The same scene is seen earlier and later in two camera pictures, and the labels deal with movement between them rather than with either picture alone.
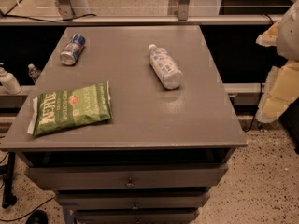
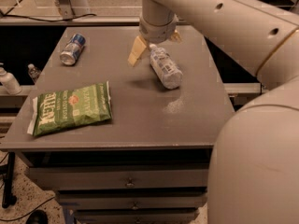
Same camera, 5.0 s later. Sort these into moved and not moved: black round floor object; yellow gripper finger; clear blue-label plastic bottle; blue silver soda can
Moved: yellow gripper finger
Not moved: blue silver soda can; black round floor object; clear blue-label plastic bottle
